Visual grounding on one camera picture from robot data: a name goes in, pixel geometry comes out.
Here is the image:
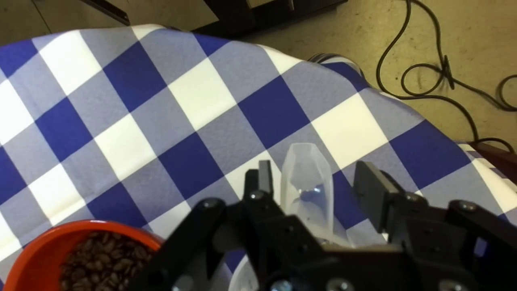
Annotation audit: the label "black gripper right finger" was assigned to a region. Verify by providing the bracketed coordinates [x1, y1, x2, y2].
[353, 158, 517, 291]

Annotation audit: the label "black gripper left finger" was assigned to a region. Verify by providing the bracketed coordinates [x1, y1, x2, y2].
[126, 158, 325, 291]

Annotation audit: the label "clear plastic measuring jug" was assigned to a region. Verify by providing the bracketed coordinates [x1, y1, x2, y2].
[209, 142, 390, 291]

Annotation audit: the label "red plastic bowl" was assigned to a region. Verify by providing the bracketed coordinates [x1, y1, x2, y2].
[4, 218, 165, 291]

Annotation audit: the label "dark coffee beans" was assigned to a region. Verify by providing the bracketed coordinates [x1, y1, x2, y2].
[59, 231, 155, 291]

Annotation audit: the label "blue white checkered tablecloth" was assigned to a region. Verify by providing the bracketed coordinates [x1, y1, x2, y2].
[0, 23, 517, 291]

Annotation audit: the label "black floor stand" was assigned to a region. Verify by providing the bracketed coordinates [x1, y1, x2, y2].
[80, 0, 349, 39]

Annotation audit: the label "black floor cable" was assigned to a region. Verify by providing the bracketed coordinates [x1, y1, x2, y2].
[375, 0, 517, 155]

